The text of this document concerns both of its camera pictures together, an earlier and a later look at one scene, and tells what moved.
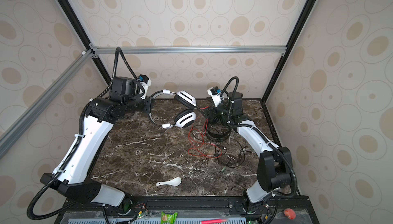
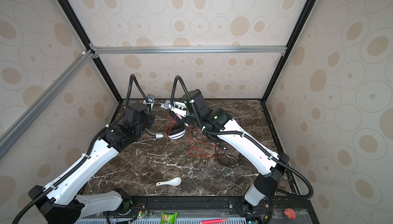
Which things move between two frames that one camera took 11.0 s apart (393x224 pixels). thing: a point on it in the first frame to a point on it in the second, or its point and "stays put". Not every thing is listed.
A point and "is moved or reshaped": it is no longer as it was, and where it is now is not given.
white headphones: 186,103 is moved or reshaped
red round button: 289,213 stays put
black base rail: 187,206 stays put
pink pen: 214,221 stays put
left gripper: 149,104 to 152,118
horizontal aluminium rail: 187,50 stays put
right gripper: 213,108 to 185,120
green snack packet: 169,219 stays put
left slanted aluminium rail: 43,98 stays put
